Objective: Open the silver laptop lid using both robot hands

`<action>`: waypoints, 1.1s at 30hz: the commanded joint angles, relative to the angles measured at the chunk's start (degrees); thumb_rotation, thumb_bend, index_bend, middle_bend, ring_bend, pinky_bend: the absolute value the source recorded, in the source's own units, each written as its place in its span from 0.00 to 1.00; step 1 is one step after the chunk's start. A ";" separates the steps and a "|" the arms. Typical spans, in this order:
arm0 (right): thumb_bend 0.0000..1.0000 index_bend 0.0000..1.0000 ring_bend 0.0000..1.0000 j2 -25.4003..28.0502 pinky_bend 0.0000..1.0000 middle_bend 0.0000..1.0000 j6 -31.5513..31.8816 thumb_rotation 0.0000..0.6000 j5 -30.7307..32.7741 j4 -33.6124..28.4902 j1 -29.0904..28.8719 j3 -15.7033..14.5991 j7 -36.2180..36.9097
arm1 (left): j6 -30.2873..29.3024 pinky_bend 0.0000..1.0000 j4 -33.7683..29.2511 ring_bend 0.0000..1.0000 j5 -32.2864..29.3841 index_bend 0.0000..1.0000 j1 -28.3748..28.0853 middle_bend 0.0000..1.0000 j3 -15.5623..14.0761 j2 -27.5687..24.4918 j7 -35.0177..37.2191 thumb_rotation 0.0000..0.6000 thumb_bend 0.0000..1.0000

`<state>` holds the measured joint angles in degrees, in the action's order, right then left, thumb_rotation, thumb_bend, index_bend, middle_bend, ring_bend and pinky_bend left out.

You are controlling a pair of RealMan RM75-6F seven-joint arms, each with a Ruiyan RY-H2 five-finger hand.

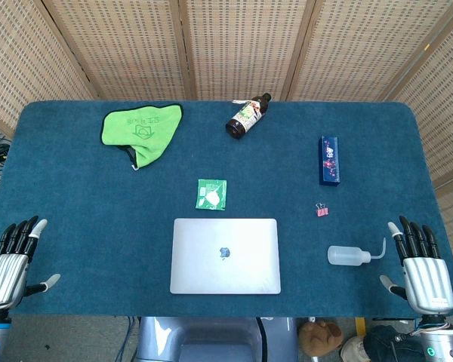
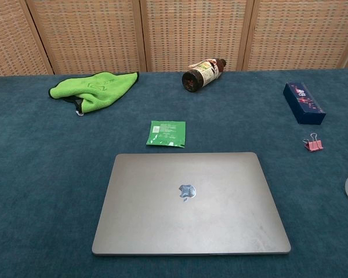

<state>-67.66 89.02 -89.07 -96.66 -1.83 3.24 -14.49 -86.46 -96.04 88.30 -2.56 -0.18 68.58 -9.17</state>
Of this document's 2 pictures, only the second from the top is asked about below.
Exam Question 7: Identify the woven rattan folding screen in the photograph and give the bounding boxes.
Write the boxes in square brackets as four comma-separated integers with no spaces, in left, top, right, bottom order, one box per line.
[0,0,348,78]

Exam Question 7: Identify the pink binder clip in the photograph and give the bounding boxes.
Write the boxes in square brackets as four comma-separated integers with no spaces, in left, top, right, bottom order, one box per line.
[302,133,324,152]

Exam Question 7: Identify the brown glass bottle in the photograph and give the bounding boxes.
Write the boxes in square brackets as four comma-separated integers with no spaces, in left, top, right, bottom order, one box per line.
[181,57,227,93]

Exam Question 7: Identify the silver laptop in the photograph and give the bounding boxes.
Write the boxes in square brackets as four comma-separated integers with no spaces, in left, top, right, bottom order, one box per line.
[91,152,292,257]

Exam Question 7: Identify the dark blue printed box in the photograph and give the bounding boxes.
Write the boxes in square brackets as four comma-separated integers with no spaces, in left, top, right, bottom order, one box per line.
[282,82,327,126]

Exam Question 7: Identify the green foil sachet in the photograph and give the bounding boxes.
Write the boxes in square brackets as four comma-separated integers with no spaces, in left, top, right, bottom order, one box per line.
[145,120,187,148]

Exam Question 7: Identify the green microfiber cloth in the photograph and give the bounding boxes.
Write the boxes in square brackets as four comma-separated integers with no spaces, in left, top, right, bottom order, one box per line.
[48,71,140,117]

